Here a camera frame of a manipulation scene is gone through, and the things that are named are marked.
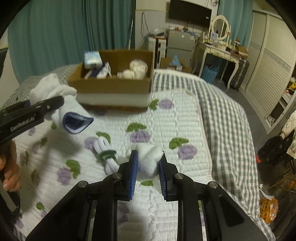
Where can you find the orange plastic bag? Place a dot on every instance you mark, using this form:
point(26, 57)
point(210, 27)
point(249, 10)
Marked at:
point(268, 209)

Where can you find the teal curtain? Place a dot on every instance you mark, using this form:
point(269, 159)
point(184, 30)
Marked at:
point(239, 15)
point(45, 35)

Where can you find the white green banded socks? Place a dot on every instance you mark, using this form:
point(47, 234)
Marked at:
point(106, 154)

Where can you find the white louvered wardrobe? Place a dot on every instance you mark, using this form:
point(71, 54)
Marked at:
point(271, 56)

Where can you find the cream cloth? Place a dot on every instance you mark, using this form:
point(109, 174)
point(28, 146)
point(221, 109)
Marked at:
point(137, 70)

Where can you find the white jacket on chair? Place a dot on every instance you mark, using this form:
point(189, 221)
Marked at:
point(288, 130)

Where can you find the teal curtain left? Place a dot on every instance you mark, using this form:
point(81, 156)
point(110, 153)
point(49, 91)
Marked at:
point(45, 35)

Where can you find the cardboard box on floor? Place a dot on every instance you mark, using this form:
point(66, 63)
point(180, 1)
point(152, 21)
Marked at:
point(175, 64)

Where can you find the white dressing table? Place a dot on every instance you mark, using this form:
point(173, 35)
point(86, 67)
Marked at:
point(207, 54)

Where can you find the teal curtain right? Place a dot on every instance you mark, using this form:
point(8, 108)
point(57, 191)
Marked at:
point(239, 15)

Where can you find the person's left hand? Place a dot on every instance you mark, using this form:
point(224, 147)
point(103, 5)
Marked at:
point(12, 173)

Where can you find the white sock pair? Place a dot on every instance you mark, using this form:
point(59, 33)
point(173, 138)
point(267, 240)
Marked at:
point(149, 156)

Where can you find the silver mini fridge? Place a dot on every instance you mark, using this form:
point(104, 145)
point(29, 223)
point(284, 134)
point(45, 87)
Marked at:
point(180, 44)

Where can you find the dark striped suitcase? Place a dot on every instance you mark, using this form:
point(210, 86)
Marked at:
point(240, 73)

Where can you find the light blue tissue pack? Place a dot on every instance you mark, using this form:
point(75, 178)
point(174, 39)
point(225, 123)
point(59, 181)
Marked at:
point(92, 59)

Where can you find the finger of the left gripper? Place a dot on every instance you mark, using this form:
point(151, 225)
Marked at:
point(45, 106)
point(17, 106)

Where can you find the white suitcase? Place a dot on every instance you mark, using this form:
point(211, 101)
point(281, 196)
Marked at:
point(158, 47)

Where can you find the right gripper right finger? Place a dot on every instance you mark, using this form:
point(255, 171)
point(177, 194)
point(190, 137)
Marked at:
point(205, 210)

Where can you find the black wall television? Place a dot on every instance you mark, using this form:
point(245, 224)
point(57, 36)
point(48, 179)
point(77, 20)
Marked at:
point(190, 13)

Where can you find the white oval vanity mirror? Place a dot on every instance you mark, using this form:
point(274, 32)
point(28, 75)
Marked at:
point(219, 28)

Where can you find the white sock with navy cuff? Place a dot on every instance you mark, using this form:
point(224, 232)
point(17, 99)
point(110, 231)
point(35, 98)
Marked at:
point(71, 117)

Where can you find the blue laundry basket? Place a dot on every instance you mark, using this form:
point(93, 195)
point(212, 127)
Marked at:
point(209, 73)

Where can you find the white navy floral tissue pack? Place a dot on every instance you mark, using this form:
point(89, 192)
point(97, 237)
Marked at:
point(99, 73)

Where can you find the brown cardboard box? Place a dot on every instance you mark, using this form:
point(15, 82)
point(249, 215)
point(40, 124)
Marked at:
point(112, 92)

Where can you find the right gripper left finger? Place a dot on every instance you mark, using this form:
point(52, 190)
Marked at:
point(89, 211)

